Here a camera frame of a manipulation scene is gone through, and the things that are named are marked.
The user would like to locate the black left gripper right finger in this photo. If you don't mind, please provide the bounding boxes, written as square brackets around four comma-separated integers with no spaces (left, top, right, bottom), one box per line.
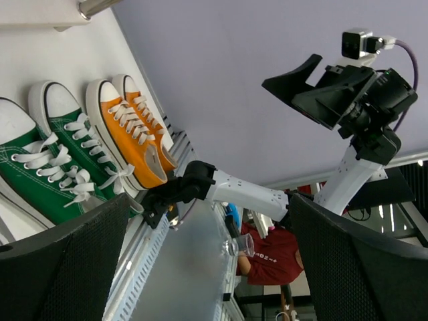
[289,195,427,320]

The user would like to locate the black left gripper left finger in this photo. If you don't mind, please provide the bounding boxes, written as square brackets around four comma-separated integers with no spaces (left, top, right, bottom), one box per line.
[1,194,130,320]

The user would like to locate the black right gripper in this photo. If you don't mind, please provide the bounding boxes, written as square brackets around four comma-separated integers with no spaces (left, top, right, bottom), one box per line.
[261,54,418,138]

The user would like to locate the green sneaker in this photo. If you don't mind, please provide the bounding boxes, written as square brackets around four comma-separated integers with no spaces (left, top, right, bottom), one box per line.
[1,98,107,227]
[28,81,134,199]

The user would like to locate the orange sneaker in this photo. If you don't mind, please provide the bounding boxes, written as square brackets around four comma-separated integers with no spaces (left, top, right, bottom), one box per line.
[86,80,168,191]
[112,74,177,174]

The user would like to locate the person in red shirt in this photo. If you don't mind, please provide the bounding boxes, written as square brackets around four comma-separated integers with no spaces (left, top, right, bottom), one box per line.
[236,222,304,286]

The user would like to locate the clear plastic cup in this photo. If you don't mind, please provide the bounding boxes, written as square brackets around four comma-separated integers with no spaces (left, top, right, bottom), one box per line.
[222,233,255,257]

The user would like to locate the white slotted cable duct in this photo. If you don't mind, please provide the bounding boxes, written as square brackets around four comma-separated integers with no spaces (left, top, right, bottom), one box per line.
[102,216,169,320]

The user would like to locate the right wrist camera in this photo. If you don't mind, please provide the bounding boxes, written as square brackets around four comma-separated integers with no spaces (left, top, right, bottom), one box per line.
[336,28,397,67]

